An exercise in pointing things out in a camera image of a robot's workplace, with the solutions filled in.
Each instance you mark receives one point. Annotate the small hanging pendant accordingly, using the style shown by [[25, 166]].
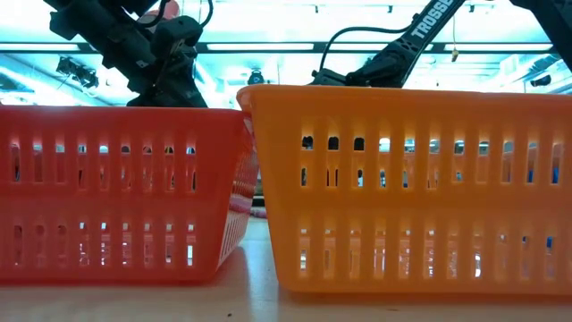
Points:
[[455, 54]]

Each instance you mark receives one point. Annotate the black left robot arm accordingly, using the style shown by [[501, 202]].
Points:
[[116, 40]]

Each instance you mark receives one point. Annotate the black ceiling device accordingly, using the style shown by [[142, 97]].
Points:
[[78, 71]]

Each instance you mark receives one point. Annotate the red desk lamp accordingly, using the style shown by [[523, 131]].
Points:
[[172, 9]]

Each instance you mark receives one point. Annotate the red slotted plastic basket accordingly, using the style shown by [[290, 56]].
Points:
[[134, 205]]

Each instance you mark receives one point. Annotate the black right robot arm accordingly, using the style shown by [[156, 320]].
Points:
[[429, 22]]

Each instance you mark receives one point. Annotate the orange slotted plastic basket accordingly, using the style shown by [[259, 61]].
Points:
[[402, 201]]

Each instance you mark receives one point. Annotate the dark ceiling fixture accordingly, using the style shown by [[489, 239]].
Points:
[[540, 80]]

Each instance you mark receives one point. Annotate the black ceiling dome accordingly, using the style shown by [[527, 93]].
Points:
[[255, 78]]

